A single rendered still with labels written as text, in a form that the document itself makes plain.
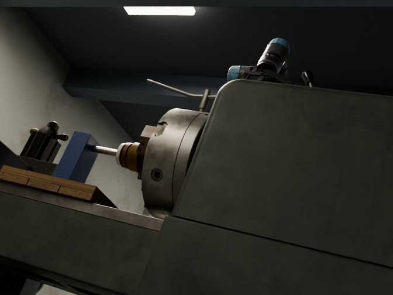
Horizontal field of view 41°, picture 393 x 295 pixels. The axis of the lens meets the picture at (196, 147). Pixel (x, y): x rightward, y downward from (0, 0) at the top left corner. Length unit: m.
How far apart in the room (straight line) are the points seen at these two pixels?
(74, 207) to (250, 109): 0.49
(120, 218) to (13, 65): 4.05
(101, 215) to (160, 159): 0.20
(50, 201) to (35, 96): 4.09
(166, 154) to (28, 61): 4.11
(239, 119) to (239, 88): 0.09
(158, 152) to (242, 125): 0.24
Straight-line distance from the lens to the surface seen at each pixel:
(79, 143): 1.59
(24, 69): 5.31
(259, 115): 1.22
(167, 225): 1.15
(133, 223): 1.24
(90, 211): 1.30
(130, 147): 1.50
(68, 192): 1.34
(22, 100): 5.31
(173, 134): 1.33
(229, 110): 1.25
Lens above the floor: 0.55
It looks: 24 degrees up
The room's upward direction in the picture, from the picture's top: 21 degrees clockwise
